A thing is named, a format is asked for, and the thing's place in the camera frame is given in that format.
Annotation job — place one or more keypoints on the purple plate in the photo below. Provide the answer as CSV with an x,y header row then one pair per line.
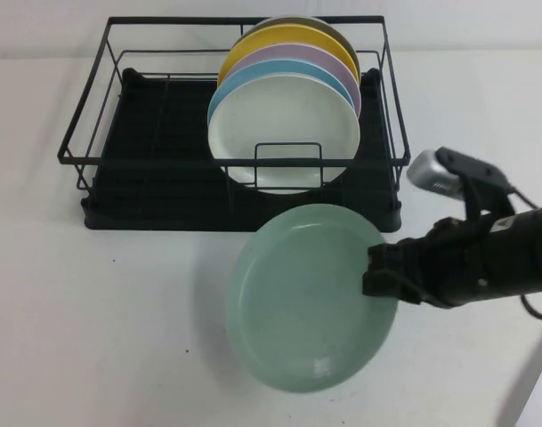
x,y
297,53

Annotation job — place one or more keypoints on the black plastic drip tray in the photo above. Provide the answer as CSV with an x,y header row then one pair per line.
x,y
164,200

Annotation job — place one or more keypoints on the green plate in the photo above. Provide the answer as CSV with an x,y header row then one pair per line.
x,y
297,302

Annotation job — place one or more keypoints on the grey plate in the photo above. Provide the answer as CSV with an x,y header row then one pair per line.
x,y
293,21

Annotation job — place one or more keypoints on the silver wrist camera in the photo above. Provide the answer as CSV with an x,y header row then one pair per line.
x,y
435,175

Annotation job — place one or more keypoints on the blue plate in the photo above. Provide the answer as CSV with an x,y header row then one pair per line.
x,y
253,73

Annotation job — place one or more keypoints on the yellow plate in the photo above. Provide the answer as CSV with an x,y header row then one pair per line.
x,y
275,37

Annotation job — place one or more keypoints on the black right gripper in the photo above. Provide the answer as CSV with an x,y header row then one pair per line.
x,y
444,267

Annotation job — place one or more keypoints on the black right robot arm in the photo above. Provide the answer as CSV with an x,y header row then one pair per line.
x,y
524,253

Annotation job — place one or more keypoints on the white plate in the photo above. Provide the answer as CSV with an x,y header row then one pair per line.
x,y
288,115

